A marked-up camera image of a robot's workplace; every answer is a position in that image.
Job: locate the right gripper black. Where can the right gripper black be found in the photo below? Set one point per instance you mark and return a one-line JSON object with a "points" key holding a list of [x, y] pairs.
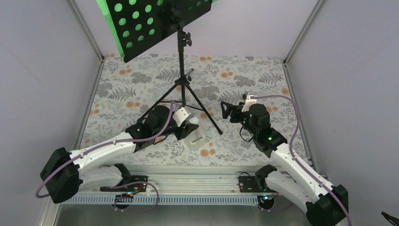
{"points": [[235, 109]]}

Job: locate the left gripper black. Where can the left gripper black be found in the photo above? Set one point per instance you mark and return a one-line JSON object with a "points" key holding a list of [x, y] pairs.
{"points": [[189, 127]]}

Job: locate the white metronome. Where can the white metronome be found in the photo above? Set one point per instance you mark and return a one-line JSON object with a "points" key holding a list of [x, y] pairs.
{"points": [[196, 139]]}

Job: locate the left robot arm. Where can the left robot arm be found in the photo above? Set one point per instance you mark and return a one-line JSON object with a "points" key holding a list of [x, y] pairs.
{"points": [[68, 172]]}

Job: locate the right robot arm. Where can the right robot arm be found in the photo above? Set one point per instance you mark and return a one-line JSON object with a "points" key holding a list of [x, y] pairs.
{"points": [[323, 203]]}

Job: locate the floral patterned table mat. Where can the floral patterned table mat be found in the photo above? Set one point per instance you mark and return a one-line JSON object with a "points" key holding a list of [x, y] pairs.
{"points": [[127, 90]]}

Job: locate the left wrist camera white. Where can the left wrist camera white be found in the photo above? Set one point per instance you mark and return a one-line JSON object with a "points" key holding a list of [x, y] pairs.
{"points": [[181, 115]]}

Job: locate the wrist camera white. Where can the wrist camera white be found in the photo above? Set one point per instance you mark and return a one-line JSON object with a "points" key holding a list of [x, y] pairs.
{"points": [[249, 99], [181, 115]]}

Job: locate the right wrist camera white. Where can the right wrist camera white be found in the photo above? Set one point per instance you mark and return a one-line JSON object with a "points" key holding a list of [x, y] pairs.
{"points": [[249, 99]]}

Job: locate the aluminium rail frame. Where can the aluminium rail frame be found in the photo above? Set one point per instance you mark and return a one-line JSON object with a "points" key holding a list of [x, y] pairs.
{"points": [[189, 186]]}

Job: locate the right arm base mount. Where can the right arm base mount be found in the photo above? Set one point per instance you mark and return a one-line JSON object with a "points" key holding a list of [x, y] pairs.
{"points": [[265, 200]]}

